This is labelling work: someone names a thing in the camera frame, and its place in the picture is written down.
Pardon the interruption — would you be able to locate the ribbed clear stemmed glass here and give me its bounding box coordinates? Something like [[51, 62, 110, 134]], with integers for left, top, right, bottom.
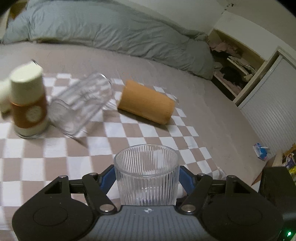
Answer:
[[114, 144, 180, 206]]

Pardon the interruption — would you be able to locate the orange-brown cylindrical cup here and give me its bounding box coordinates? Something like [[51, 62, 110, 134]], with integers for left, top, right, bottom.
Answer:
[[117, 80, 175, 125]]

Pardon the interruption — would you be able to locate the cream cup with brown sleeve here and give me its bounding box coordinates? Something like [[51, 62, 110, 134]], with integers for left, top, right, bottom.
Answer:
[[9, 61, 49, 138]]

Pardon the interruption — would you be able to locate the beige bed mattress sheet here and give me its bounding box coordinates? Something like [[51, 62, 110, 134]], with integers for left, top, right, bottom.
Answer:
[[1, 42, 265, 184]]

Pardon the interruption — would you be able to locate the blue white tissue pack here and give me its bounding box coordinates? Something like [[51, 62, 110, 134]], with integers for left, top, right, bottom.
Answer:
[[253, 143, 270, 161]]

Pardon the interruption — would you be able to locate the checkered beige white cloth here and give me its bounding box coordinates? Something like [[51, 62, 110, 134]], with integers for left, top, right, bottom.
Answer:
[[0, 72, 226, 241]]

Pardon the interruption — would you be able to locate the clear ribbed glass tumbler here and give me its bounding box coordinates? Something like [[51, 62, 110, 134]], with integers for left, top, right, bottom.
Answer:
[[48, 72, 114, 137]]

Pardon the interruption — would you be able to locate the white ribbed cabinet door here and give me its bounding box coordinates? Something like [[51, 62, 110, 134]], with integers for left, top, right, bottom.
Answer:
[[238, 48, 295, 157]]

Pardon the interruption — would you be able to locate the open closet with clothes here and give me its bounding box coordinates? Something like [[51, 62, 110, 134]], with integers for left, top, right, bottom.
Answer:
[[207, 27, 266, 105]]

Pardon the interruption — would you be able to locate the grey duvet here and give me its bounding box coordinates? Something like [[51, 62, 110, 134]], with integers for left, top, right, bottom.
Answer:
[[1, 1, 214, 79]]

